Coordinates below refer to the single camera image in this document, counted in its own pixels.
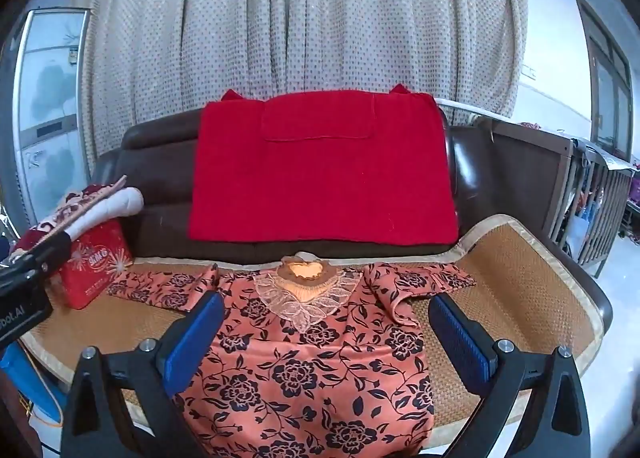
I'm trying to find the orange floral blouse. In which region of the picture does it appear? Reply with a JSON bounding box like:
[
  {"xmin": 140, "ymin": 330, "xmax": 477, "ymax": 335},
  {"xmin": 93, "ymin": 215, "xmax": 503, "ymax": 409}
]
[{"xmin": 108, "ymin": 261, "xmax": 473, "ymax": 457}]

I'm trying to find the blue bag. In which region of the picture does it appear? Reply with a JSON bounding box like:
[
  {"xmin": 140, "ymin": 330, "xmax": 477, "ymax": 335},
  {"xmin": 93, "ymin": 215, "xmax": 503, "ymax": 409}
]
[{"xmin": 1, "ymin": 342, "xmax": 66, "ymax": 426}]

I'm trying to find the red gift box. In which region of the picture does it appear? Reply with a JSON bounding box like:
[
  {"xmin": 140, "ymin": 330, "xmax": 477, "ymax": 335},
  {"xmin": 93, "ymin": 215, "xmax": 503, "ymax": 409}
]
[{"xmin": 58, "ymin": 218, "xmax": 132, "ymax": 310}]

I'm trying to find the woven bamboo seat mat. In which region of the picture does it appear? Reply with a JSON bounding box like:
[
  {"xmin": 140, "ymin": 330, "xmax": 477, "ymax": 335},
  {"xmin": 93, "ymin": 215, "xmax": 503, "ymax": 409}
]
[{"xmin": 23, "ymin": 215, "xmax": 604, "ymax": 450}]

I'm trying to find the red patterned blanket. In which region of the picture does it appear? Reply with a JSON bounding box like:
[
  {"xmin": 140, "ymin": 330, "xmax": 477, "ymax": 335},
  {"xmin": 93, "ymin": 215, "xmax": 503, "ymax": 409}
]
[{"xmin": 8, "ymin": 176, "xmax": 127, "ymax": 262}]

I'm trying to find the white rolled towel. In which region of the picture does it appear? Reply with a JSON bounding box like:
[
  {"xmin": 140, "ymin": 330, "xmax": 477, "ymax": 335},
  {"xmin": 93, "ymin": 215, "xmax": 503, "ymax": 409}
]
[{"xmin": 63, "ymin": 187, "xmax": 144, "ymax": 241}]

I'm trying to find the dark brown leather sofa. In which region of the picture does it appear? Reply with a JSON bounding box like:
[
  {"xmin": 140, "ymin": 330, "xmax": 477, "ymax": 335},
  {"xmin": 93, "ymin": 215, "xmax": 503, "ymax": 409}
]
[{"xmin": 92, "ymin": 110, "xmax": 613, "ymax": 326}]

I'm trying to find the white refrigerator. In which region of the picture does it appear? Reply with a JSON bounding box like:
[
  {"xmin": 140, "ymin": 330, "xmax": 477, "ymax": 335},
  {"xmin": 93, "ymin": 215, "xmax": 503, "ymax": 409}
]
[{"xmin": 12, "ymin": 7, "xmax": 89, "ymax": 224}]

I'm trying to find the wooden baby crib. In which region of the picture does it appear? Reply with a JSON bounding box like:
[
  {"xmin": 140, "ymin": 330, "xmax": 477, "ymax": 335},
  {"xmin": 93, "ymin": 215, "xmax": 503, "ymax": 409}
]
[{"xmin": 489, "ymin": 121, "xmax": 634, "ymax": 276}]

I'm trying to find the red knitted cloth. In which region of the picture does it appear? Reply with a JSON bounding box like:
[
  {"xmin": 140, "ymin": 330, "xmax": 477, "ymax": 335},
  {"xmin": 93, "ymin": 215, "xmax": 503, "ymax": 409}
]
[{"xmin": 189, "ymin": 86, "xmax": 459, "ymax": 246}]

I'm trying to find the beige dotted curtain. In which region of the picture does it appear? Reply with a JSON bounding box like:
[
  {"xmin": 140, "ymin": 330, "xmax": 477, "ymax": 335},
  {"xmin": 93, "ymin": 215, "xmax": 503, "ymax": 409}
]
[{"xmin": 72, "ymin": 0, "xmax": 527, "ymax": 161}]

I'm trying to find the brown framed window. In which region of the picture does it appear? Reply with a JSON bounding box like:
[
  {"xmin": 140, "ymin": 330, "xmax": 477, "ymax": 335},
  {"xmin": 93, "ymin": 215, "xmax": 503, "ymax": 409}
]
[{"xmin": 576, "ymin": 0, "xmax": 634, "ymax": 161}]

